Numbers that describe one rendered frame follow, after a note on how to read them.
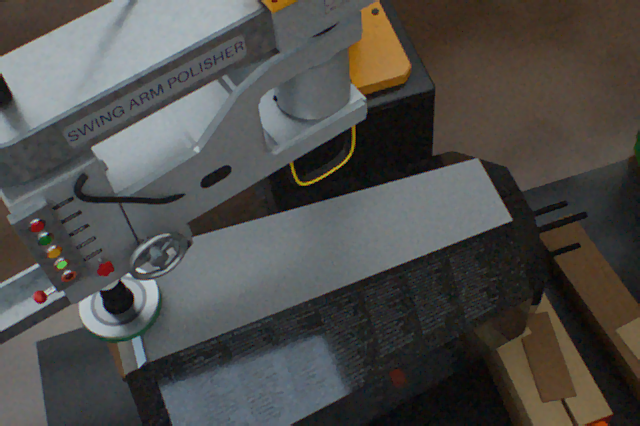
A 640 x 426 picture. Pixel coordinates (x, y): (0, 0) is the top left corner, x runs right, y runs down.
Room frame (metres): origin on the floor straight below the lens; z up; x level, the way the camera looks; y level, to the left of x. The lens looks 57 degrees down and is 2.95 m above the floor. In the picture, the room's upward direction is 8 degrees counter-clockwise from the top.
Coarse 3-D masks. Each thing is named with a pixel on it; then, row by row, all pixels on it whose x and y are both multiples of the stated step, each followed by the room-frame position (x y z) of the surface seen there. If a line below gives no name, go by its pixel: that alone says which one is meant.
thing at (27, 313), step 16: (32, 272) 1.17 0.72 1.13; (0, 288) 1.13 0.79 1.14; (16, 288) 1.14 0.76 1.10; (32, 288) 1.14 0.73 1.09; (48, 288) 1.14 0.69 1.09; (0, 304) 1.11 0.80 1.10; (16, 304) 1.10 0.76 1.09; (32, 304) 1.10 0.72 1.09; (48, 304) 1.07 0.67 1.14; (64, 304) 1.08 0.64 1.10; (0, 320) 1.06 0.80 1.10; (16, 320) 1.03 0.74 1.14; (32, 320) 1.04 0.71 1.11; (0, 336) 1.01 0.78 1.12
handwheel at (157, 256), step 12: (144, 240) 1.11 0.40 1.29; (156, 240) 1.10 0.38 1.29; (168, 240) 1.12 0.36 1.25; (180, 240) 1.13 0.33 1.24; (156, 252) 1.10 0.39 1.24; (180, 252) 1.13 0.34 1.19; (132, 264) 1.07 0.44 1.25; (156, 264) 1.09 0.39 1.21; (168, 264) 1.11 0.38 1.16; (132, 276) 1.07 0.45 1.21; (144, 276) 1.08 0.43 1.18; (156, 276) 1.09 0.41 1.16
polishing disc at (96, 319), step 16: (144, 272) 1.26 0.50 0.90; (144, 288) 1.21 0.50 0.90; (80, 304) 1.19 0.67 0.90; (96, 304) 1.19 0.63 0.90; (144, 304) 1.17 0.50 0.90; (96, 320) 1.14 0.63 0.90; (112, 320) 1.13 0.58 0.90; (128, 320) 1.12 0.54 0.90; (144, 320) 1.12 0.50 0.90; (112, 336) 1.08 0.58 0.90
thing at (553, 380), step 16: (544, 320) 1.26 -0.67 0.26; (528, 336) 1.21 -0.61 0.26; (544, 336) 1.21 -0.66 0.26; (528, 352) 1.16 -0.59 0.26; (544, 352) 1.15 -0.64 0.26; (560, 352) 1.14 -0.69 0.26; (544, 368) 1.10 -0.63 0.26; (560, 368) 1.09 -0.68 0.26; (544, 384) 1.04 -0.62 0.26; (560, 384) 1.04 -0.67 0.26; (544, 400) 0.99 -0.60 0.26
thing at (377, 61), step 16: (368, 16) 2.23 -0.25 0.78; (384, 16) 2.22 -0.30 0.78; (368, 32) 2.15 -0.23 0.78; (384, 32) 2.14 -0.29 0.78; (352, 48) 2.09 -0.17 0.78; (368, 48) 2.08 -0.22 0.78; (384, 48) 2.07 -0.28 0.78; (400, 48) 2.06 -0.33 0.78; (352, 64) 2.02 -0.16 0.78; (368, 64) 2.01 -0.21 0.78; (384, 64) 2.00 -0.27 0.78; (400, 64) 1.99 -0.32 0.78; (352, 80) 1.95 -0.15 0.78; (368, 80) 1.94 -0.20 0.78; (384, 80) 1.93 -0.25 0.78; (400, 80) 1.94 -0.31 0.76
